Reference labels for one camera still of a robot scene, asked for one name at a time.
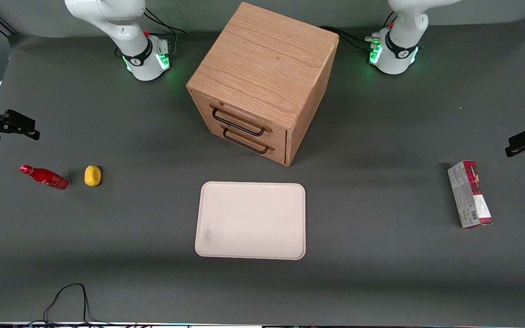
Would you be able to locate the grey and red carton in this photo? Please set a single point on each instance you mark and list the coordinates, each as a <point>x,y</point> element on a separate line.
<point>470,196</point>

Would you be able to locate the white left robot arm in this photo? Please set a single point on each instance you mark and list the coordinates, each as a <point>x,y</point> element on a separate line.
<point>399,59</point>

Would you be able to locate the wooden drawer cabinet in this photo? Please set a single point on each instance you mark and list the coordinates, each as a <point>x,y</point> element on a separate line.
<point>262,59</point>

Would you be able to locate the yellow lemon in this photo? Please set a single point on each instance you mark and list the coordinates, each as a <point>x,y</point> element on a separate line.
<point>92,176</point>

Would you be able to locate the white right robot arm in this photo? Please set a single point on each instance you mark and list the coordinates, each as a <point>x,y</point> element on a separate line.
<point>140,64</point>

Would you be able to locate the wooden drawer front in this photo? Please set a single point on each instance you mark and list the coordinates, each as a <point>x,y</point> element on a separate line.
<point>278,156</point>
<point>278,135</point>

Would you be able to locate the cream plastic tray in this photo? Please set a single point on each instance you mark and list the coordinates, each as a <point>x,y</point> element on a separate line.
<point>253,218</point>

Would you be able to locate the red coke bottle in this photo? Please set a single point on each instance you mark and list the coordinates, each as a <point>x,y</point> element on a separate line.
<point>50,180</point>

